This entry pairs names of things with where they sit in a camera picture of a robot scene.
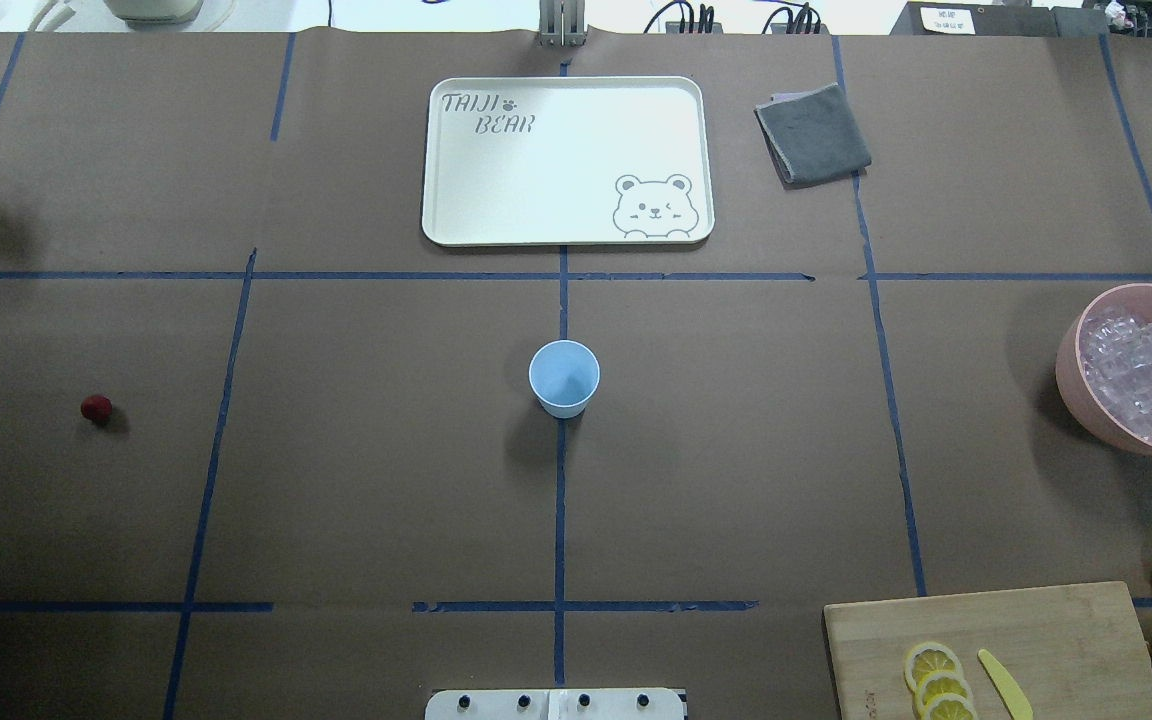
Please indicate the red strawberry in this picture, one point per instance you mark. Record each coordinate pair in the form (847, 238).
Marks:
(97, 408)

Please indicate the light blue plastic cup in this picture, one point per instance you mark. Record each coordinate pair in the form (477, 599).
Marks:
(564, 376)

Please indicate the pink bowl of ice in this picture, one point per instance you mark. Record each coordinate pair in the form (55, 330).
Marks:
(1104, 367)

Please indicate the cream bear serving tray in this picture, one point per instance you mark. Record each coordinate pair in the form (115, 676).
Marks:
(548, 161)

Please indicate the grey folded cloth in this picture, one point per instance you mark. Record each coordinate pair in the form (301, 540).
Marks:
(813, 136)

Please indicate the lemon slices row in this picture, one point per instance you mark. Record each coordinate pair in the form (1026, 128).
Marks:
(937, 684)

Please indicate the black box with label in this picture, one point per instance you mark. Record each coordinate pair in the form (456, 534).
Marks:
(940, 18)

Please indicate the yellow plastic knife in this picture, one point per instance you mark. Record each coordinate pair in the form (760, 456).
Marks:
(1006, 686)

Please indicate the bamboo cutting board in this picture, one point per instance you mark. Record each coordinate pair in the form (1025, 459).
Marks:
(1076, 651)

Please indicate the aluminium frame post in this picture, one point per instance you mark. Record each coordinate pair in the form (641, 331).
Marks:
(562, 23)

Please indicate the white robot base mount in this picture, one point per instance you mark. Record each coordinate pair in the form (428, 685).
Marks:
(558, 703)

